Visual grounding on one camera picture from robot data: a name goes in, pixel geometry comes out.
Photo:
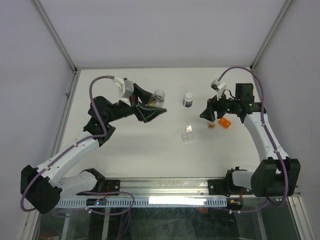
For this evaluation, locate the aluminium mounting rail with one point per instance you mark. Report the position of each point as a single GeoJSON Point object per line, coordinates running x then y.
{"type": "Point", "coordinates": [162, 186]}

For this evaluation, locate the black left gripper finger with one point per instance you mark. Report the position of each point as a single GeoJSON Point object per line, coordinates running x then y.
{"type": "Point", "coordinates": [141, 94]}
{"type": "Point", "coordinates": [145, 113]}

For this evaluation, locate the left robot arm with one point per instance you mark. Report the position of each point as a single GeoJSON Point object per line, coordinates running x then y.
{"type": "Point", "coordinates": [95, 133]}

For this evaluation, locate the aluminium frame left post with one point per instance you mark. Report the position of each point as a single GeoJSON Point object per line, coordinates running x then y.
{"type": "Point", "coordinates": [54, 34]}

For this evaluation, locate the aluminium frame post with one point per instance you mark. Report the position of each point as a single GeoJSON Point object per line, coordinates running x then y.
{"type": "Point", "coordinates": [272, 31]}
{"type": "Point", "coordinates": [54, 34]}

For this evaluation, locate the orange pill organizer box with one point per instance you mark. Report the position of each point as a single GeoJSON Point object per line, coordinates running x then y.
{"type": "Point", "coordinates": [225, 123]}

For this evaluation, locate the clear glass pill vial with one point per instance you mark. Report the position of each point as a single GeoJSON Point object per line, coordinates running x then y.
{"type": "Point", "coordinates": [157, 99]}

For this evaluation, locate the grey slotted cable duct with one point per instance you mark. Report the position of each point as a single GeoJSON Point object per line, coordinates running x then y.
{"type": "Point", "coordinates": [142, 202]}

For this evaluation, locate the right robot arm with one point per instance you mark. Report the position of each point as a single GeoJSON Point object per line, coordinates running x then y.
{"type": "Point", "coordinates": [277, 173]}

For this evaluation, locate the clear pill organizer box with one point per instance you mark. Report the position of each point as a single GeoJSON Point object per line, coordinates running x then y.
{"type": "Point", "coordinates": [187, 134]}

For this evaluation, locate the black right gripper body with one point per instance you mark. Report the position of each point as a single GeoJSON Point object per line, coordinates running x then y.
{"type": "Point", "coordinates": [224, 105]}

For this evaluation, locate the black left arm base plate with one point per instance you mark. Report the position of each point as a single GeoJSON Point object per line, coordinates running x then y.
{"type": "Point", "coordinates": [105, 186]}

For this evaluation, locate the white pill bottle blue label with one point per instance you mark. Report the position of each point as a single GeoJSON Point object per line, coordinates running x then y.
{"type": "Point", "coordinates": [188, 100]}

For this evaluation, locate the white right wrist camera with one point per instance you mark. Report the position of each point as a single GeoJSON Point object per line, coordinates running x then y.
{"type": "Point", "coordinates": [219, 87]}

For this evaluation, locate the aluminium frame right post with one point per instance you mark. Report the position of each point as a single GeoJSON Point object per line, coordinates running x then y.
{"type": "Point", "coordinates": [272, 31]}

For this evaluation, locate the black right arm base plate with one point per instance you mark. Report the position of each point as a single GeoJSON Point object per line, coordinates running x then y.
{"type": "Point", "coordinates": [225, 188]}

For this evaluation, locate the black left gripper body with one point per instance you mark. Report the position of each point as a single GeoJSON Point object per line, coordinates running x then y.
{"type": "Point", "coordinates": [133, 101]}

